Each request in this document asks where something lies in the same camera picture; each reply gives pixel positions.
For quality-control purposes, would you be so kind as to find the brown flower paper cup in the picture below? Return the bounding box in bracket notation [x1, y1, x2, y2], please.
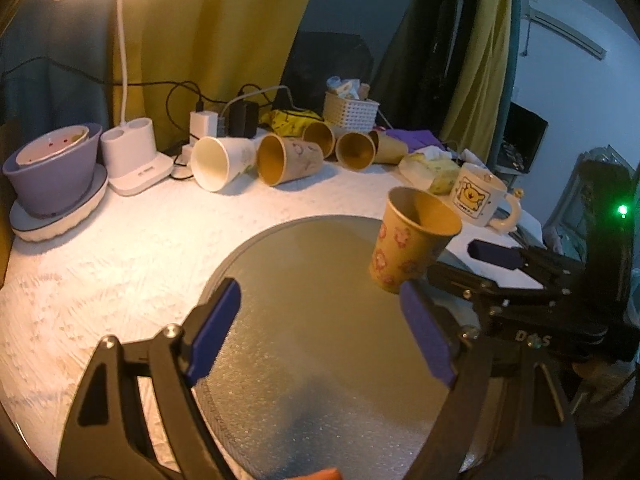
[369, 186, 462, 294]

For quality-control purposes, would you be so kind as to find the plain brown paper cup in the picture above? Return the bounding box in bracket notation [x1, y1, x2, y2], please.
[302, 122, 336, 159]
[335, 132, 375, 171]

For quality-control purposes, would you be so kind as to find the white paper cup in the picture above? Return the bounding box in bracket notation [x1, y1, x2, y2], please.
[190, 136, 256, 192]

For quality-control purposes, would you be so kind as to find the brown cartoon paper cup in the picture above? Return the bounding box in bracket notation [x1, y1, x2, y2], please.
[256, 133, 324, 186]

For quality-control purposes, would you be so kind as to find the person left hand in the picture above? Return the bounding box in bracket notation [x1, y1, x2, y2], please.
[288, 468, 343, 480]

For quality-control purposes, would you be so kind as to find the white bear mug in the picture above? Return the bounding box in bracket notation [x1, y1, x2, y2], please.
[450, 162, 522, 234]

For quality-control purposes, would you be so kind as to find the yellow tissue pack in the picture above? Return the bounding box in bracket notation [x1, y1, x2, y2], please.
[398, 145, 460, 195]

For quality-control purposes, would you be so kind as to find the black monitor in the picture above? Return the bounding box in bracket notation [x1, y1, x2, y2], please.
[497, 102, 549, 174]

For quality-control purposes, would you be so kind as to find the round grey placemat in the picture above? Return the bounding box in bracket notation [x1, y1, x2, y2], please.
[195, 216, 447, 479]

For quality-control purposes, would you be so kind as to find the purple cloth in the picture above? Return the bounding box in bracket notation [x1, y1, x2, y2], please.
[385, 129, 446, 153]

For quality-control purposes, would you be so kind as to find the yellow curtain right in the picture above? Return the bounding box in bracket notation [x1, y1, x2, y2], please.
[440, 0, 513, 162]

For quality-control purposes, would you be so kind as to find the yellow curtain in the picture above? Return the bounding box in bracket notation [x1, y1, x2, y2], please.
[124, 0, 309, 152]
[440, 0, 513, 162]

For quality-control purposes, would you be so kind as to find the white scalloped plate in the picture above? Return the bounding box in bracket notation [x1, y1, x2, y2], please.
[8, 162, 110, 244]

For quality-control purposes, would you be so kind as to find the white power strip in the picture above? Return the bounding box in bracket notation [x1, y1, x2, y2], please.
[169, 123, 271, 181]

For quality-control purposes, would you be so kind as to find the white desk lamp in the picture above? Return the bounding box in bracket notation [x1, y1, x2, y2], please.
[100, 0, 174, 196]

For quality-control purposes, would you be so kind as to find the purple bowl with lid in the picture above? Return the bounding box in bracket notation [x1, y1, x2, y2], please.
[2, 122, 103, 218]

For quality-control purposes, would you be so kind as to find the white perforated basket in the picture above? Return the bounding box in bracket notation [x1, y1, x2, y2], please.
[322, 92, 380, 132]

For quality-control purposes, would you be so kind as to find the white usb charger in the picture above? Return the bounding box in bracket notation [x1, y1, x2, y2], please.
[189, 110, 218, 145]

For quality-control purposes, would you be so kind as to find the black power adapter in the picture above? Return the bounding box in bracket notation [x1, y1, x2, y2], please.
[228, 100, 259, 139]

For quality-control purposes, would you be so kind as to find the yellow snack bag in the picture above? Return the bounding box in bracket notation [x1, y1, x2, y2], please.
[259, 110, 323, 138]

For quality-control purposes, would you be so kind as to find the yellow curtain left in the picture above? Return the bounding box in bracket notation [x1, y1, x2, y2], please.
[124, 0, 309, 152]

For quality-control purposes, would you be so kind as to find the wall air conditioner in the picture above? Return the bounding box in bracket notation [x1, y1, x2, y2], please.
[521, 0, 608, 61]

